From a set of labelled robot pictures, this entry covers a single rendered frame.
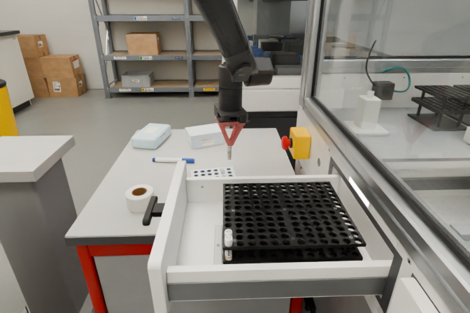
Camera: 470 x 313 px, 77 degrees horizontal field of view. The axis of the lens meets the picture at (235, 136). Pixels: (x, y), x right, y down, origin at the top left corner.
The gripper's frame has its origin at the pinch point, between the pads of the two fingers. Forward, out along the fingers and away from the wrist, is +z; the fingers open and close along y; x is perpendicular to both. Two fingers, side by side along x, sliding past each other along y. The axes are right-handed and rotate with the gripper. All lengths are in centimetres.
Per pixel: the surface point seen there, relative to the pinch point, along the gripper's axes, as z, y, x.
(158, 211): 0.8, -24.6, 18.4
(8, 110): 48, 206, 140
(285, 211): 1.5, -28.6, -3.5
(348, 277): 4.1, -41.8, -8.1
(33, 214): 36, 31, 63
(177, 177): -1.1, -17.0, 14.5
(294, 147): 2.9, -0.5, -18.1
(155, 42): 9, 364, 18
